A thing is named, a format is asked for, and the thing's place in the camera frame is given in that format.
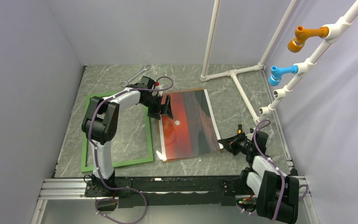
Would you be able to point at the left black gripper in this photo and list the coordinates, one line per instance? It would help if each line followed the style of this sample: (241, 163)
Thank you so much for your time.
(166, 109)

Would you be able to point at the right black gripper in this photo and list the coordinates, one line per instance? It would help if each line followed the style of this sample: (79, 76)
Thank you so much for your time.
(231, 143)

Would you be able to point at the black yellow screwdriver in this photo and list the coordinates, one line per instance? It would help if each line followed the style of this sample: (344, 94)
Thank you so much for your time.
(239, 127)

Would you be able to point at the red sunset photo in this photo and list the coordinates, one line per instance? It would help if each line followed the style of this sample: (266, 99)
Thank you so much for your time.
(193, 130)

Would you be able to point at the green wooden photo frame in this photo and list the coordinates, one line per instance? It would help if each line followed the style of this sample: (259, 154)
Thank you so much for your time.
(121, 164)

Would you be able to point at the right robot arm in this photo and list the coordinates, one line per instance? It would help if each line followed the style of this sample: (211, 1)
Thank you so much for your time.
(276, 195)

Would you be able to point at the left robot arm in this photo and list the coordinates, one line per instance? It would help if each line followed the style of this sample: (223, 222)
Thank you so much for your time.
(101, 120)

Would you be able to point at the silver open-end wrench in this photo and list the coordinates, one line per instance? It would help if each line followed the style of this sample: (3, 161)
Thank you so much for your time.
(128, 81)

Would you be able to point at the blue pipe fitting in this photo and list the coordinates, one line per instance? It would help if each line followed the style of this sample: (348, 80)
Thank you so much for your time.
(277, 73)

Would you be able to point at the orange pipe fitting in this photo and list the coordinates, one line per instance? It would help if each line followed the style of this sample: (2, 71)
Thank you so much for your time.
(303, 34)

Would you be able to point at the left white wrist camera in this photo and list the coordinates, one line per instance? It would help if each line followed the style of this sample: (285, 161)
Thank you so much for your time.
(158, 91)

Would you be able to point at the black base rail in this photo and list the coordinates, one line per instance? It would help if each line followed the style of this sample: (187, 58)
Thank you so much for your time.
(230, 184)

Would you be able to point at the aluminium extrusion frame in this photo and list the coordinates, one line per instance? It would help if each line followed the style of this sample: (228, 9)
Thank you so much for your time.
(58, 194)

